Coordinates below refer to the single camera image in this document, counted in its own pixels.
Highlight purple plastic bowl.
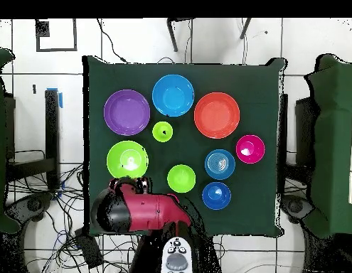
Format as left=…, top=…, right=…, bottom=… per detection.
left=103, top=89, right=151, bottom=137

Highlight black metal chair legs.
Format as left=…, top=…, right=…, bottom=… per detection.
left=166, top=17, right=252, bottom=53

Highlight small ribbed green bowl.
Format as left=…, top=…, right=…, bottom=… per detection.
left=166, top=164, right=197, bottom=194

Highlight dark blue bowl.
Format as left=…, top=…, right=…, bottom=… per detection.
left=201, top=181, right=232, bottom=211

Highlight black power strip box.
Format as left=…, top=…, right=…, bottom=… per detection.
left=74, top=227, right=105, bottom=269

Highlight black stand post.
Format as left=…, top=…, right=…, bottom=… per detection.
left=44, top=89, right=61, bottom=190

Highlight dark green table cloth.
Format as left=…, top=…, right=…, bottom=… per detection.
left=82, top=55, right=287, bottom=238

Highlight large light blue bowl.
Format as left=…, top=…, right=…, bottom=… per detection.
left=151, top=74, right=196, bottom=118

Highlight pink plastic bowl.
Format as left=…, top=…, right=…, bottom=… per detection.
left=235, top=134, right=266, bottom=165

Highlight large green bowl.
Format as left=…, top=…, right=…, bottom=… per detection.
left=106, top=140, right=150, bottom=180

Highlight orange plastic bowl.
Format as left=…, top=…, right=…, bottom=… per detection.
left=193, top=91, right=241, bottom=139

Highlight ribbed light blue bowl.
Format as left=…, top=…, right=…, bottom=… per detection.
left=204, top=149, right=236, bottom=181

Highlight green plastic cup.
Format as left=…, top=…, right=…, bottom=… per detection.
left=151, top=121, right=174, bottom=143

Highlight black floor cable with plug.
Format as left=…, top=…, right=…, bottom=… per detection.
left=96, top=18, right=129, bottom=64

